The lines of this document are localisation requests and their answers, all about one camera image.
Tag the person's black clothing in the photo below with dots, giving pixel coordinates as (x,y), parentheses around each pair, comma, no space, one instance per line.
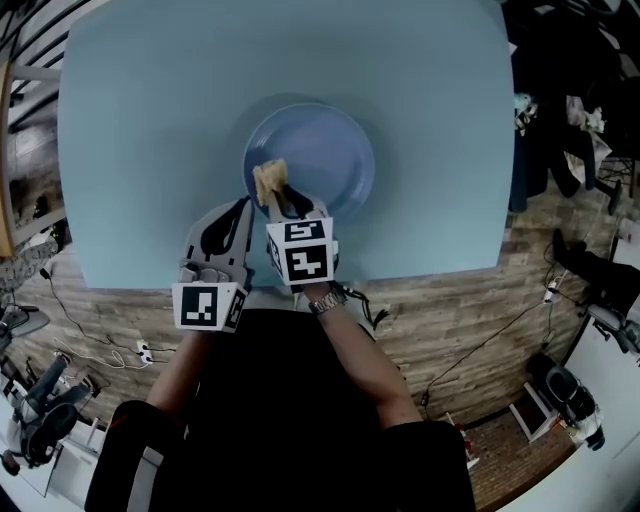
(280,400)

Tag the wooden desk with white frame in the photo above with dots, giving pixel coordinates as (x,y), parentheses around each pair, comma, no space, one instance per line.
(5,175)

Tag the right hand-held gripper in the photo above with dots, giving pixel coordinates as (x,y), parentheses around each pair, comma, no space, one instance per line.
(305,260)

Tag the person's right forearm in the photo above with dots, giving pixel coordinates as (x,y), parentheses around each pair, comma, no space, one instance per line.
(360,365)

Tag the white power strip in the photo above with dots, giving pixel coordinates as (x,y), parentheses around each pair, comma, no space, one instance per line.
(551,291)
(143,351)

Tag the big blue plate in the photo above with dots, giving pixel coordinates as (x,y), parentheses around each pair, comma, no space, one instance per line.
(320,150)

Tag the person's left forearm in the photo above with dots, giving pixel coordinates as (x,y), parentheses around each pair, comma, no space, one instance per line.
(185,370)

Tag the silver wristwatch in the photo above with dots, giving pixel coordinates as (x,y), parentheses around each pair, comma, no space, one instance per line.
(327,302)

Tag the speckled grey fabric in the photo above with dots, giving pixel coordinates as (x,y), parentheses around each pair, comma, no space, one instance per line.
(30,257)

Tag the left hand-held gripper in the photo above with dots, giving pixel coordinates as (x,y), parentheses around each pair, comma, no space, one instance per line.
(200,305)

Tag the pile of clothes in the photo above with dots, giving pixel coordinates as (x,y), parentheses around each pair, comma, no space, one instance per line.
(530,165)

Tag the yellow sponge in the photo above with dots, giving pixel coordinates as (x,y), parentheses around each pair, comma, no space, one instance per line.
(270,177)

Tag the light blue table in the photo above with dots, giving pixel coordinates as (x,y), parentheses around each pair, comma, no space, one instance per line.
(150,125)

